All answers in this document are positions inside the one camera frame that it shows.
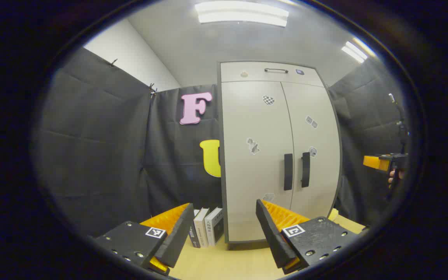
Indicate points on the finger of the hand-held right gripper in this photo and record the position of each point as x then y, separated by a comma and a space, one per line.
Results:
373, 162

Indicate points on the dark metal stand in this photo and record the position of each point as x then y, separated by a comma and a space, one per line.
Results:
399, 120

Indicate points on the cream book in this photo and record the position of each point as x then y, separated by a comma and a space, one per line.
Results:
202, 229

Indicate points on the grey double-door shoe cabinet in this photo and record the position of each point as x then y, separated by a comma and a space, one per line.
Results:
219, 155

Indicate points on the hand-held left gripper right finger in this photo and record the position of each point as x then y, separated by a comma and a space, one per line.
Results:
272, 237

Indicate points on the black backdrop cloth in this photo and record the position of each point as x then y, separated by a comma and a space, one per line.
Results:
103, 155

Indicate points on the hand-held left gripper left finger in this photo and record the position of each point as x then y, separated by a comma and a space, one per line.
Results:
179, 233

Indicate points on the white and black book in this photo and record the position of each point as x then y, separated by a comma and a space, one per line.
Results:
214, 227

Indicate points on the blue book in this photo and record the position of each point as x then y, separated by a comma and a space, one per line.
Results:
194, 238

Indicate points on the grey cabinet door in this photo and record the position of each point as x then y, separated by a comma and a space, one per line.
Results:
247, 186
321, 186

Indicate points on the grey cabinet drawer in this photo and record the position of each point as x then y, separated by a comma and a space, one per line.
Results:
230, 72

